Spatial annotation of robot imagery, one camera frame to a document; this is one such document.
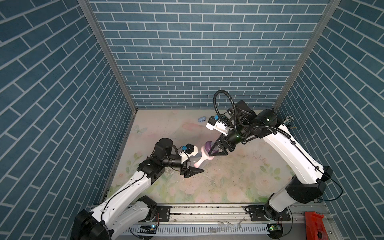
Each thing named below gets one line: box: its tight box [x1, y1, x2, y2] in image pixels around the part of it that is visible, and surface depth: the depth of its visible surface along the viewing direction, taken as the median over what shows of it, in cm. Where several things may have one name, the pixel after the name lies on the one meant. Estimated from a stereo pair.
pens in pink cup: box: [282, 115, 295, 125], surface depth 96 cm
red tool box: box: [305, 211, 329, 240], surface depth 69 cm
